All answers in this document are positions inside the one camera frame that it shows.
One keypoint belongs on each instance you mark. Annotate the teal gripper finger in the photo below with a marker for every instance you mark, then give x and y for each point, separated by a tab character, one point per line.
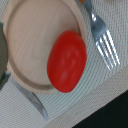
4	73

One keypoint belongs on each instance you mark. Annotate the red toy tomato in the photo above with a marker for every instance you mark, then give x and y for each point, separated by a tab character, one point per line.
67	61

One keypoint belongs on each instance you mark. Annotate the round wooden plate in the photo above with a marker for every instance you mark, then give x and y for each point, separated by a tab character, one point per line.
31	28

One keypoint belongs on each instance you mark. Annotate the woven beige placemat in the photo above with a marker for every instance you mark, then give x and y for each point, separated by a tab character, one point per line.
97	87

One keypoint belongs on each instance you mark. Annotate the knife with wooden handle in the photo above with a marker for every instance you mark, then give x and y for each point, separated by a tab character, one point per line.
31	97

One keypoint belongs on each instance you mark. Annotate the fork with wooden handle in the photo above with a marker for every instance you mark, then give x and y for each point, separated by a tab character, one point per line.
102	37

